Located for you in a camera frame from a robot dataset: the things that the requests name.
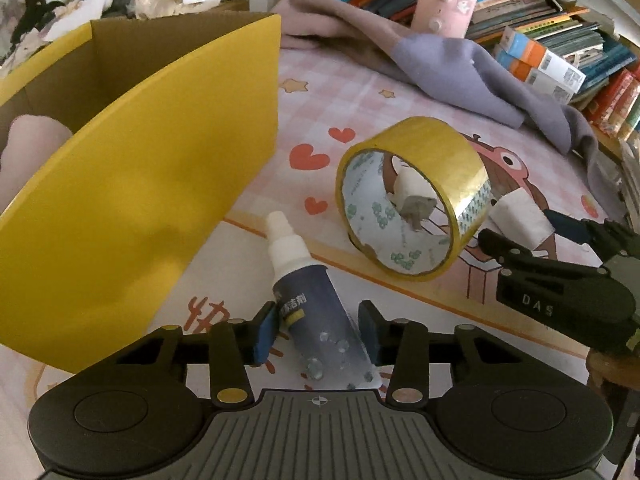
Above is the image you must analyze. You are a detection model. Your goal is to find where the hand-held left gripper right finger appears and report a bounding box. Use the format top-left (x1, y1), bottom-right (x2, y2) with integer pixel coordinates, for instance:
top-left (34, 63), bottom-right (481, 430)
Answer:
top-left (356, 300), bottom-right (509, 407)

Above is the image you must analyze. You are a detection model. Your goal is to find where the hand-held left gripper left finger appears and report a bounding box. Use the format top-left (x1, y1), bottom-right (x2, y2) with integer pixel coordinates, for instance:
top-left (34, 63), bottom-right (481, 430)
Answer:
top-left (112, 300), bottom-right (279, 409)

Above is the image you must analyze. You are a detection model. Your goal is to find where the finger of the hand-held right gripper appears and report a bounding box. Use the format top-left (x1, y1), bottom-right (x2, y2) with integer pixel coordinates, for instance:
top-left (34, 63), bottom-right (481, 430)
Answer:
top-left (477, 227), bottom-right (557, 272)
top-left (543, 209), bottom-right (640, 262)

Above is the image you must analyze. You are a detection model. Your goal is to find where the white charger block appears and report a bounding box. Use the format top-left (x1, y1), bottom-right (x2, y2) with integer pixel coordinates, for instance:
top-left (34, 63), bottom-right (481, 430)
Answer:
top-left (487, 191), bottom-right (557, 252)

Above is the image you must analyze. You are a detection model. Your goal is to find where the dark blue spray bottle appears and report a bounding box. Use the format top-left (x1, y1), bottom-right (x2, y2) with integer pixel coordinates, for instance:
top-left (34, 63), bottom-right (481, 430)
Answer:
top-left (265, 210), bottom-right (387, 392)

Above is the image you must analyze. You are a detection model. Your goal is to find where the white wall plug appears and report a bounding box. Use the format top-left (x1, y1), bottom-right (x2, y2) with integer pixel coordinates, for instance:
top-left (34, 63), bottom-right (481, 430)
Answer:
top-left (385, 167), bottom-right (442, 234)

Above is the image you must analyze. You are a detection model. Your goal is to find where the yellow tape roll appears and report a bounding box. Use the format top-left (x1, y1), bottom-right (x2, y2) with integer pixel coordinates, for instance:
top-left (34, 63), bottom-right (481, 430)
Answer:
top-left (335, 116), bottom-right (494, 284)

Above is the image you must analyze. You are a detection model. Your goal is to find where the yellow cardboard box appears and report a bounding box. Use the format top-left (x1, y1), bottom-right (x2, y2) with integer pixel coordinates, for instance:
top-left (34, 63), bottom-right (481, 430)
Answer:
top-left (0, 11), bottom-right (282, 377)

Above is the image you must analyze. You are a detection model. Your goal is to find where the pink plush toy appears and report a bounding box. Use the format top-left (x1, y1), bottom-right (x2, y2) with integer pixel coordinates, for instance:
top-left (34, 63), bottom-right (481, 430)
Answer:
top-left (0, 114), bottom-right (75, 202)

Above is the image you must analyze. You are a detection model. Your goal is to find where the person's right hand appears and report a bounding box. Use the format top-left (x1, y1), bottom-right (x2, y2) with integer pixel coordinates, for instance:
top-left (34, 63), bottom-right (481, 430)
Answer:
top-left (586, 347), bottom-right (640, 397)

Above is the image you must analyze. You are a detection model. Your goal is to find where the red boxed book set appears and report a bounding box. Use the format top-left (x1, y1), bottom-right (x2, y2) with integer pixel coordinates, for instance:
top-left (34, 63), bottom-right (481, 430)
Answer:
top-left (582, 67), bottom-right (640, 142)

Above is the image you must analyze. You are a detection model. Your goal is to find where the orange and blue carton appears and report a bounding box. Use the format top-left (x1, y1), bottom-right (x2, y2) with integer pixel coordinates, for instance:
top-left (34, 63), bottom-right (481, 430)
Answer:
top-left (500, 24), bottom-right (587, 94)
top-left (492, 45), bottom-right (576, 107)

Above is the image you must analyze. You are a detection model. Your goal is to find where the row of colourful books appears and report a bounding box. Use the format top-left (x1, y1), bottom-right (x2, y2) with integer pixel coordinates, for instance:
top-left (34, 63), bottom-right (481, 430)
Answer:
top-left (277, 0), bottom-right (640, 142)

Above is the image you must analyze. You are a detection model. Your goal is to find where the pink printed tablecloth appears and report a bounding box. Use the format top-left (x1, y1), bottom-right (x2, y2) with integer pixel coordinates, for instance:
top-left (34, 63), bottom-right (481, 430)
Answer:
top-left (0, 45), bottom-right (640, 461)

